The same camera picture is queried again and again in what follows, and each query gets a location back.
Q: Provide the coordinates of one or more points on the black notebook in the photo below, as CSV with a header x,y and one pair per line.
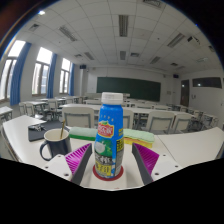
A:
x,y
36,135

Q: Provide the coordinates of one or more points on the golden spoon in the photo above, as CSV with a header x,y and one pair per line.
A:
x,y
62,128

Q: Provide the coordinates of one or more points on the dark blue mug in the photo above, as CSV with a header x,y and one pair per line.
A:
x,y
56,146

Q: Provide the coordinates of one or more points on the bunch of keys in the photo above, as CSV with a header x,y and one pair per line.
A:
x,y
36,127

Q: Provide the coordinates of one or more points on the classroom desks and chairs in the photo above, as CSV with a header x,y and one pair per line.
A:
x,y
78,116

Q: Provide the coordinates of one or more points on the dark door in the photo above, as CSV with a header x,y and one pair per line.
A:
x,y
185,93

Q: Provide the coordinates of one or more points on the blue drink bottle white cap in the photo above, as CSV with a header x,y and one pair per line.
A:
x,y
110,133

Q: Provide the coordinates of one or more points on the dark wall window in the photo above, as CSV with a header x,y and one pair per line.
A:
x,y
206,82

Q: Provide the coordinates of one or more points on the blue curtain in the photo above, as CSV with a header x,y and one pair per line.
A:
x,y
20,73
51,76
72,80

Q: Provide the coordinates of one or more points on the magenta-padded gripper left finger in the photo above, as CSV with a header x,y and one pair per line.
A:
x,y
78,160

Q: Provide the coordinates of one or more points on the ceiling lights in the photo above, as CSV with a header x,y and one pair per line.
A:
x,y
123,25

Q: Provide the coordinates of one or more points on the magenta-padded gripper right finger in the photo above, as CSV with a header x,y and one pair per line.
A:
x,y
148,160

